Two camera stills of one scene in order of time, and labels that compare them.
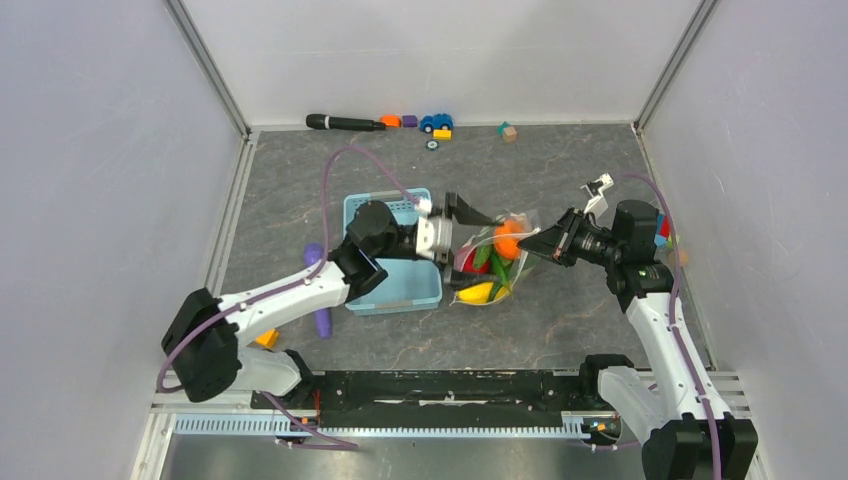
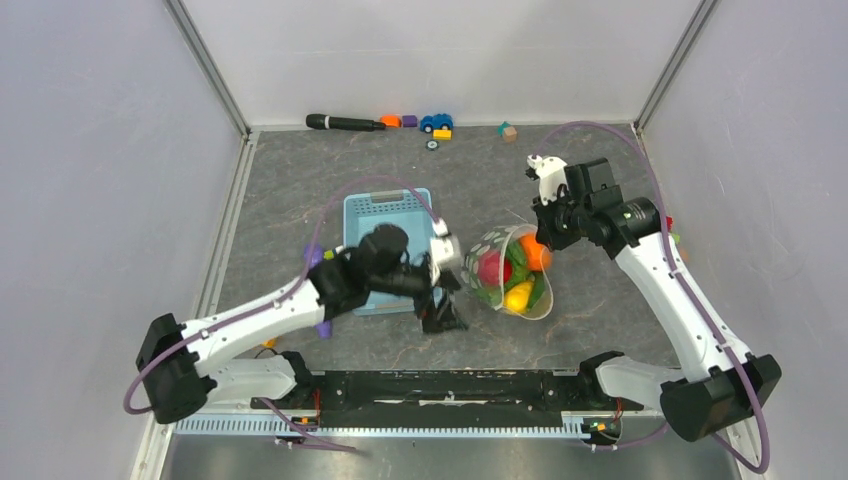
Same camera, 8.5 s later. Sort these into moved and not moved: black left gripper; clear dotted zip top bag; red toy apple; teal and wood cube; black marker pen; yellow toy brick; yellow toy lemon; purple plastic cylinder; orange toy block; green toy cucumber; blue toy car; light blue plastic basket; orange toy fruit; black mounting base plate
Moved: red toy apple; yellow toy lemon; clear dotted zip top bag; black left gripper; green toy cucumber; orange toy fruit
Not moved: black marker pen; yellow toy brick; teal and wood cube; blue toy car; black mounting base plate; light blue plastic basket; purple plastic cylinder; orange toy block
